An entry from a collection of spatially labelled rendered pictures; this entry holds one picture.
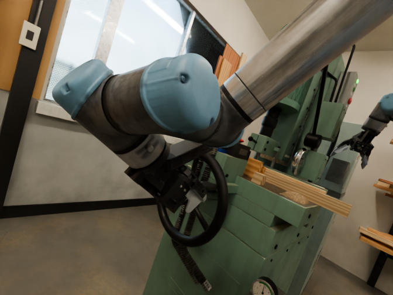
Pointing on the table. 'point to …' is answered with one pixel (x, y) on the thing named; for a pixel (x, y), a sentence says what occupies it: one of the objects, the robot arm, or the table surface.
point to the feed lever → (313, 139)
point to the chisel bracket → (263, 145)
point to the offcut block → (259, 178)
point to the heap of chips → (296, 197)
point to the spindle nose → (270, 121)
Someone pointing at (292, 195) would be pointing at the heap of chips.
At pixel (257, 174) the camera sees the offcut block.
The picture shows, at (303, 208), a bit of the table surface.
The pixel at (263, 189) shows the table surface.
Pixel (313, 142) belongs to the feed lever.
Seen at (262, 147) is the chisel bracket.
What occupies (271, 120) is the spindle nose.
